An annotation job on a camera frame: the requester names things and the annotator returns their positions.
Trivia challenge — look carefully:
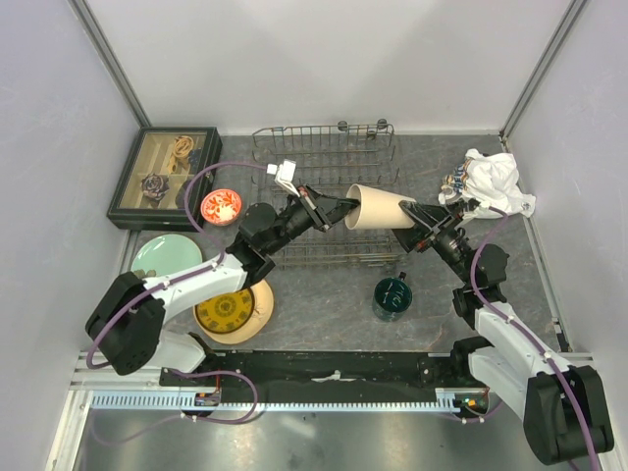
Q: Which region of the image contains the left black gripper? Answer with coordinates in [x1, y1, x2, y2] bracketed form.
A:
[266, 183, 359, 255]

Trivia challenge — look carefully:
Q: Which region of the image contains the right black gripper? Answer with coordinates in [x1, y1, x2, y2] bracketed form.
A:
[385, 198, 473, 286]

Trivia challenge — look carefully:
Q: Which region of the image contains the beige paper cup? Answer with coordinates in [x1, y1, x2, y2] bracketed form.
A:
[344, 184, 415, 231]

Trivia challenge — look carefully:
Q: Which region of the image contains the yellow patterned plate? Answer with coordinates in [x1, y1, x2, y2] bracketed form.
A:
[193, 288, 255, 334]

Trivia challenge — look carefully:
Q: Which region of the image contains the mint green plate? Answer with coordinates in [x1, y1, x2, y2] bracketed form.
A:
[131, 234, 203, 276]

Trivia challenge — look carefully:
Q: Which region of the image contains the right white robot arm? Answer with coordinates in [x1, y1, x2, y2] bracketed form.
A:
[393, 199, 614, 470]

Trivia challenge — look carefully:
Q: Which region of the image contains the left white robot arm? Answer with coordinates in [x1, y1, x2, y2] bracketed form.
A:
[85, 185, 359, 386]

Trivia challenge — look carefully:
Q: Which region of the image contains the dark green mug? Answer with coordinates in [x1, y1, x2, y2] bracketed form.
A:
[372, 272, 413, 322]

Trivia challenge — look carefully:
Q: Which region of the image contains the crumpled white printed cloth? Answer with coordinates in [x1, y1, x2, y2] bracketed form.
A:
[438, 148, 536, 220]

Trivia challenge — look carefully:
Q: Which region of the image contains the beige bird plate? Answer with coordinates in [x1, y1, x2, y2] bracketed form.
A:
[198, 281, 275, 345]

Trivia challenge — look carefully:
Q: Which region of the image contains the red patterned small bowl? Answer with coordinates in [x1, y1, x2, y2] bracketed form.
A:
[200, 188, 242, 226]

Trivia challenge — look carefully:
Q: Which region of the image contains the black glass-lid jewelry box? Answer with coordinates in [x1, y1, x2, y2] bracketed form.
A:
[107, 127, 223, 232]

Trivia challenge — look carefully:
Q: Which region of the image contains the grey wire dish rack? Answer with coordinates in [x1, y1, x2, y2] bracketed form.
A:
[248, 119, 414, 270]

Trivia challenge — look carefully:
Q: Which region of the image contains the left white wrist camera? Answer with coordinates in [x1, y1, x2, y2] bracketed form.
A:
[266, 159, 299, 196]

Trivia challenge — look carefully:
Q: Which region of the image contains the grey slotted cable duct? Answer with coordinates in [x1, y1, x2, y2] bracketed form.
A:
[91, 384, 485, 413]

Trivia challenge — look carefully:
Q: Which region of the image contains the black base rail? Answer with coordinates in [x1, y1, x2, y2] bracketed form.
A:
[159, 337, 490, 398]

